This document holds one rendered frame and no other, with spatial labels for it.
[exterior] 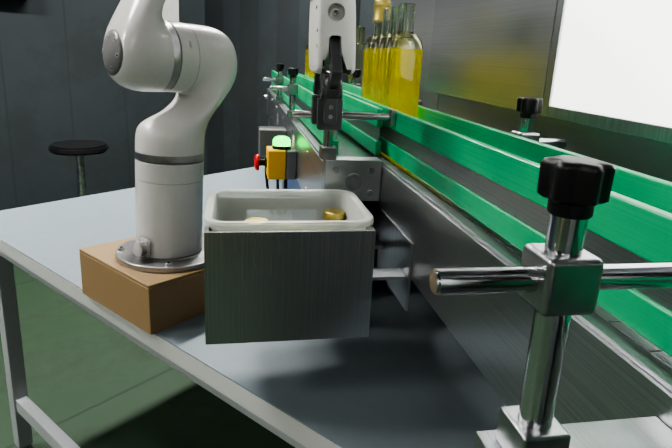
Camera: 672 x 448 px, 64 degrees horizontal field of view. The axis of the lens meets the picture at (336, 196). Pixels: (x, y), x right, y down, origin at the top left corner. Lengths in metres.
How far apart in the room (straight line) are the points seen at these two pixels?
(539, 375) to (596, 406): 0.14
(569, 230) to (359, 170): 0.65
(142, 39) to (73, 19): 3.17
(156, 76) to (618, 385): 0.77
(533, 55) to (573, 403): 0.53
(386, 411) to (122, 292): 0.50
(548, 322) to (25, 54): 3.81
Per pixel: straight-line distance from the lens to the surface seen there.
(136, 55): 0.91
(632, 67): 0.67
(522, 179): 0.51
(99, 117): 4.17
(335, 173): 0.87
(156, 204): 0.98
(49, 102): 4.01
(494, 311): 0.53
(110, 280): 1.04
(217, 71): 0.98
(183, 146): 0.96
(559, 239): 0.25
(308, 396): 0.81
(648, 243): 0.39
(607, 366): 0.40
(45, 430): 1.76
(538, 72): 0.82
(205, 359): 0.89
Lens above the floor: 1.22
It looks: 15 degrees down
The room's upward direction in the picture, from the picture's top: 3 degrees clockwise
